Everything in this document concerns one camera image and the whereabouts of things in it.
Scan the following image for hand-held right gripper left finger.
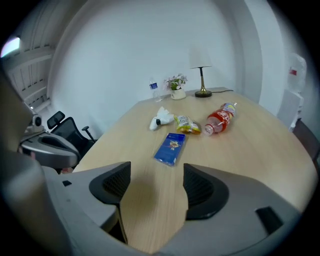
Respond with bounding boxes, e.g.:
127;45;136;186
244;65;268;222
43;161;161;256

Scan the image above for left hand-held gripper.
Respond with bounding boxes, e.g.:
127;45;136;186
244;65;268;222
17;117;81;168

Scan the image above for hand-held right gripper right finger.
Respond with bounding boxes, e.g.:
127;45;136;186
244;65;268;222
159;163;301;256

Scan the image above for blue packet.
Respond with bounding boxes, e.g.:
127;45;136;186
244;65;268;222
153;132;187;168

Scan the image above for gold wrapper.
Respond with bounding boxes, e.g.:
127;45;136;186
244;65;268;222
173;114;202;136

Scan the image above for clear plastic bottle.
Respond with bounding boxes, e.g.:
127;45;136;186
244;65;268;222
203;101;238;136

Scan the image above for white paper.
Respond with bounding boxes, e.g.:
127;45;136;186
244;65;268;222
149;106;175;131

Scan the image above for black office chair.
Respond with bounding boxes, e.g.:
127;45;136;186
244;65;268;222
46;111;98;156

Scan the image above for brass lamp base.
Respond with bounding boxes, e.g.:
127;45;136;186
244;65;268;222
188;47;213;98

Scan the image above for clear water bottle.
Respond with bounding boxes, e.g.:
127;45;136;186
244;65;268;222
149;76;163;103

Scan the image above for pink flowers in white pot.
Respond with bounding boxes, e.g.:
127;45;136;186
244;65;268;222
163;73;188;101

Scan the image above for white water dispenser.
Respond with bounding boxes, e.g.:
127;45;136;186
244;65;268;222
276;88;305;132

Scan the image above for ceiling tube light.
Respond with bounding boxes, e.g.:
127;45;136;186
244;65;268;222
0;36;21;58

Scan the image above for large clear water jug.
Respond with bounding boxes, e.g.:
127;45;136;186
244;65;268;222
287;52;308;92

